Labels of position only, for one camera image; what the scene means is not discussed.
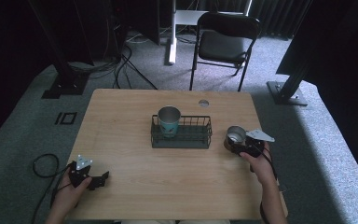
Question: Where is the brown metal cup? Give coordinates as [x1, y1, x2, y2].
[223, 125, 247, 154]

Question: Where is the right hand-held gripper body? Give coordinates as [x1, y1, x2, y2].
[240, 128, 276, 159]

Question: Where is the person's right hand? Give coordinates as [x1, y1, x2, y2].
[240, 148, 278, 187]

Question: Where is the black folding chair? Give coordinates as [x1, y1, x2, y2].
[188, 11, 262, 93]

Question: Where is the dark curtain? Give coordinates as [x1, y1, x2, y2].
[248, 0, 312, 40]

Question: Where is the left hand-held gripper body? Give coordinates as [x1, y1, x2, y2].
[68, 154, 94, 189]

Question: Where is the black metal stand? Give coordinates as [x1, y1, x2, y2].
[266, 0, 327, 107]
[27, 0, 90, 100]

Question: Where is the bundle of floor cables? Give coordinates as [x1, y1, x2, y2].
[67, 17, 158, 91]

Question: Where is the black wire basket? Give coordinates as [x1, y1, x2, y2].
[150, 114, 213, 149]

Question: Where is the person's left hand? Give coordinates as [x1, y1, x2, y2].
[52, 169, 93, 213]

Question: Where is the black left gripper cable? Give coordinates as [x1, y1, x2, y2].
[31, 153, 73, 224]

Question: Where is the teal metal cup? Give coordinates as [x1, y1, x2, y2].
[157, 105, 182, 139]

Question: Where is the black cabinet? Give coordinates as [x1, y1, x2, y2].
[109, 0, 161, 47]

